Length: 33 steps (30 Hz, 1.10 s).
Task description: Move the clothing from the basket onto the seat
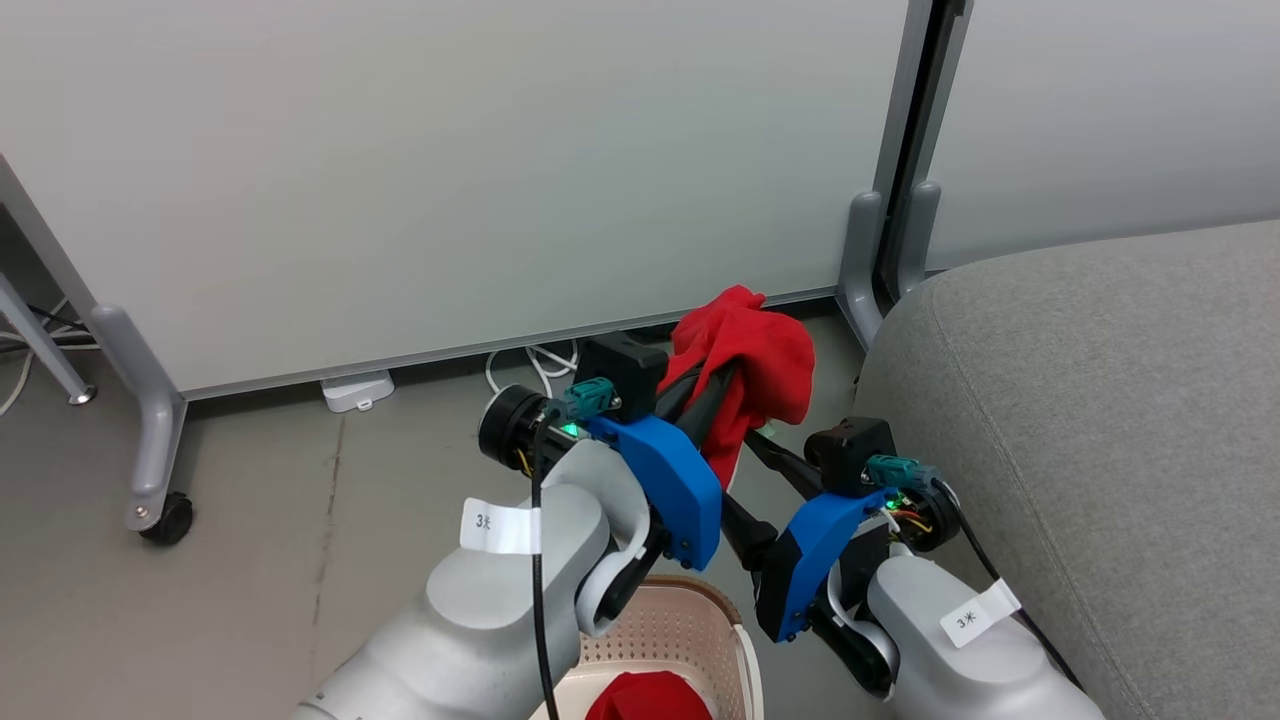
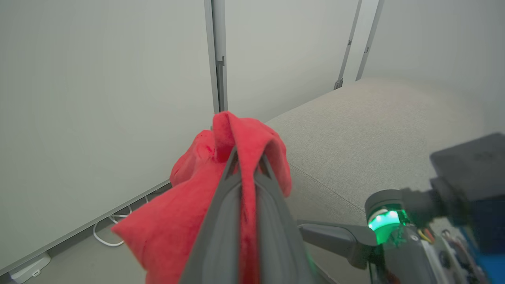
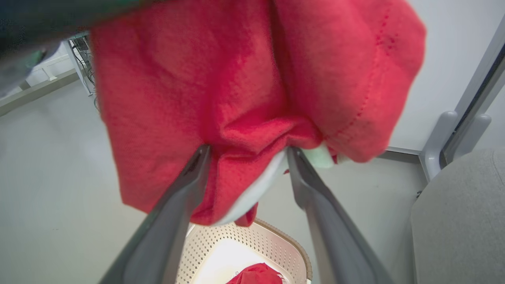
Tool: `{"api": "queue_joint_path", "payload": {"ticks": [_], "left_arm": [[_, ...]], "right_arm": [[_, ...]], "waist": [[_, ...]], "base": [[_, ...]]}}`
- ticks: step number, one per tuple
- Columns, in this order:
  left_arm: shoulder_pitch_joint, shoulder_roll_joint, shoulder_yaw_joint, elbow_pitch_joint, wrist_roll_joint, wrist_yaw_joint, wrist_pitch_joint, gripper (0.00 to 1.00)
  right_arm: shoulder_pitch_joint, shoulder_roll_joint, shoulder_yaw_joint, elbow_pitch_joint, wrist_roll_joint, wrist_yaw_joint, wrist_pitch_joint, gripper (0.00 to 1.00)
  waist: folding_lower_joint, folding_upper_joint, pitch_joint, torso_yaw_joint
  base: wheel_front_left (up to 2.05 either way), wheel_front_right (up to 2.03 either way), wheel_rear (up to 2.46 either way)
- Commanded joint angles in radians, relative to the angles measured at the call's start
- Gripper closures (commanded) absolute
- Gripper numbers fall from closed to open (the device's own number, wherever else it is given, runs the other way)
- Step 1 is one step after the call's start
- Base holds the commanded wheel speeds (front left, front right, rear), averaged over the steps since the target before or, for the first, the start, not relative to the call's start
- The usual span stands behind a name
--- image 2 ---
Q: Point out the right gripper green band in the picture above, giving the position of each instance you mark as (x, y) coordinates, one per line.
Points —
(394, 252)

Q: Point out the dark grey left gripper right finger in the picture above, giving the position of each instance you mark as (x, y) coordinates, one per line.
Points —
(276, 236)

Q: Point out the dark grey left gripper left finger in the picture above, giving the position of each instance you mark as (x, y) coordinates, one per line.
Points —
(221, 236)

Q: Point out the red garment with white trim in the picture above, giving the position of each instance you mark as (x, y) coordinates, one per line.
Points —
(177, 221)

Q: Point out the grey fabric sofa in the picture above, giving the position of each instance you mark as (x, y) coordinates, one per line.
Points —
(375, 130)

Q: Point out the wide white partition panel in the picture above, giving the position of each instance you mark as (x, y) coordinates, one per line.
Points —
(98, 98)

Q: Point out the white power box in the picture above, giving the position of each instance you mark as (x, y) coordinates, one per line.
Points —
(27, 269)

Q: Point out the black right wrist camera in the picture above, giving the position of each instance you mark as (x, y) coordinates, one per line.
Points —
(469, 181)

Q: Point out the blue right camera mount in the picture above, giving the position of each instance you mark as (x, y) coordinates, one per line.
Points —
(493, 268)

